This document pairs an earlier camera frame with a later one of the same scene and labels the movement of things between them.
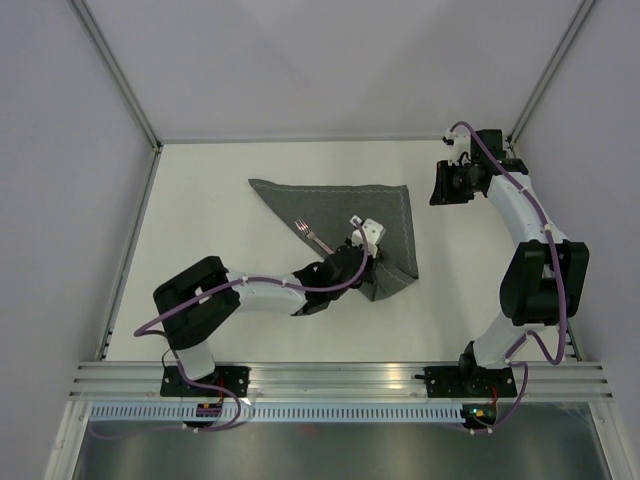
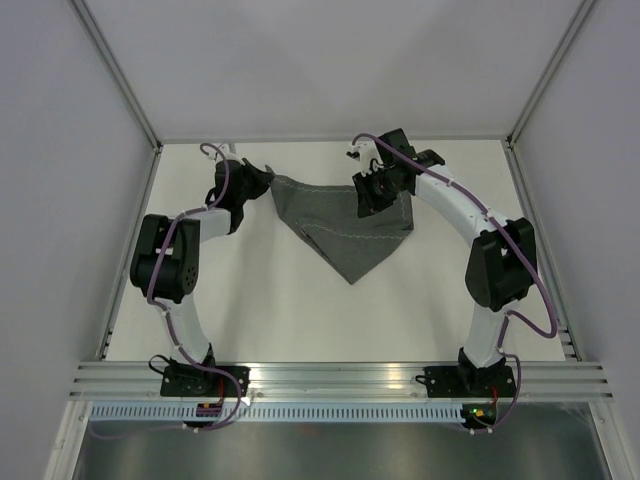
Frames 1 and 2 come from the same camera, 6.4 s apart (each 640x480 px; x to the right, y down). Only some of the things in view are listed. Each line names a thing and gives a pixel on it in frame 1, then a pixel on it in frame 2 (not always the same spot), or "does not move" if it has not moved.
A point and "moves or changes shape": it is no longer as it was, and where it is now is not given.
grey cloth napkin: (328, 210) moves or changes shape
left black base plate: (175, 384) does not move
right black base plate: (469, 382) does not move
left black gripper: (372, 263) → (261, 178)
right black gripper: (443, 192) → (368, 203)
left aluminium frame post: (119, 74) does not move
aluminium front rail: (565, 380) does not move
